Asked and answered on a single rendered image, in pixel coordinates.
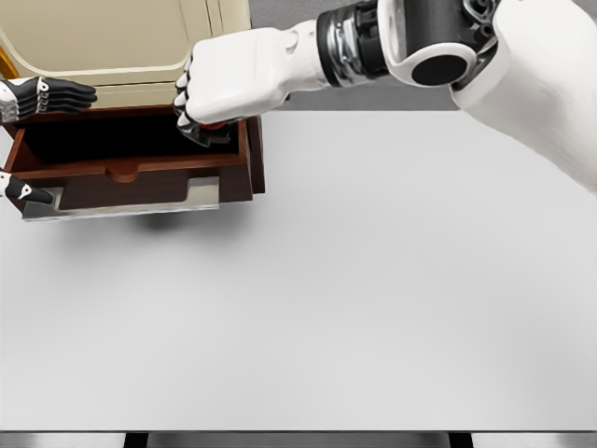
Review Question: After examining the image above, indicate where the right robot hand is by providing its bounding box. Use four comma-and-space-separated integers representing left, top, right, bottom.
173, 28, 299, 147

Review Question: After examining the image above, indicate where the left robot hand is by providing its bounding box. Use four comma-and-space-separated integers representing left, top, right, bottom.
0, 77, 99, 204

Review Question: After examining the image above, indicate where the cream cabinet body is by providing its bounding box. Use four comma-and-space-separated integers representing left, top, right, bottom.
0, 0, 267, 195

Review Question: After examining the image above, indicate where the red button switch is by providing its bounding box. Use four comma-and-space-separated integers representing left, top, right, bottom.
199, 121, 233, 147

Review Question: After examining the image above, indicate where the brown wooden drawer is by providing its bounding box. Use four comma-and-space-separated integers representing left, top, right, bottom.
3, 105, 256, 221

